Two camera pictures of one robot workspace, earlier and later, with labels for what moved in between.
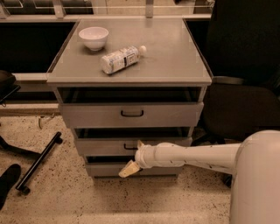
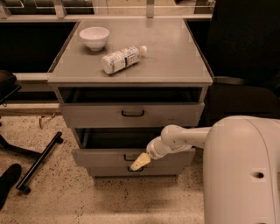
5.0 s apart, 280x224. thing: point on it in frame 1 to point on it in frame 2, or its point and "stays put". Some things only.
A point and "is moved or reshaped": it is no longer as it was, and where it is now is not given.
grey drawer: (131, 115) stays put
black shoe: (10, 177) stays put
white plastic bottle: (119, 59) stays put
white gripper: (144, 156) to (153, 151)
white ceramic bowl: (94, 37) stays put
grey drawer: (121, 146) is moved or reshaped
